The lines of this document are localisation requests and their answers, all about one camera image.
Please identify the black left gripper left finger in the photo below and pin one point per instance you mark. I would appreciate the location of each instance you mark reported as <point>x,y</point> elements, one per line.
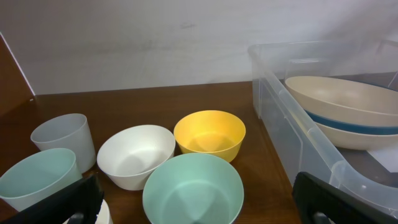
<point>80,202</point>

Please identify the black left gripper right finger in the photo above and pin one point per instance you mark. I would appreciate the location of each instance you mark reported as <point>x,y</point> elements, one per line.
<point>320,202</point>

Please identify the smaller beige plate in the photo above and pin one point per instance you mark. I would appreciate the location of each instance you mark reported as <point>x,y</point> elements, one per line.
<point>297,88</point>

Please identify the clear plastic storage container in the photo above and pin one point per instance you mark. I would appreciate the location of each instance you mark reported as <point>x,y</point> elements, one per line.
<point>300,145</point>

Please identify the mint green cup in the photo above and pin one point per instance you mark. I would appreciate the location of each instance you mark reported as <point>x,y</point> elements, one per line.
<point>38,176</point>

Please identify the white bowl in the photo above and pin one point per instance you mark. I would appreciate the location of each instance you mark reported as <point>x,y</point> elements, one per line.
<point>130,156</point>

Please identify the grey cup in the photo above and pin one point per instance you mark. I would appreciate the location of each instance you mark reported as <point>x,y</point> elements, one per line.
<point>70,131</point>

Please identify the white label sticker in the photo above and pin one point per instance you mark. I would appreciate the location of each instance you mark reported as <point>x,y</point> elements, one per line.
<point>387,157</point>

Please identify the mint green bowl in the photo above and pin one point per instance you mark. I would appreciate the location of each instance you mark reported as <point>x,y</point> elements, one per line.
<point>193,188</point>

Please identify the yellow bowl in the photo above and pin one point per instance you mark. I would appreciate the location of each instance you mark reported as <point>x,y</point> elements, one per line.
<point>211,132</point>

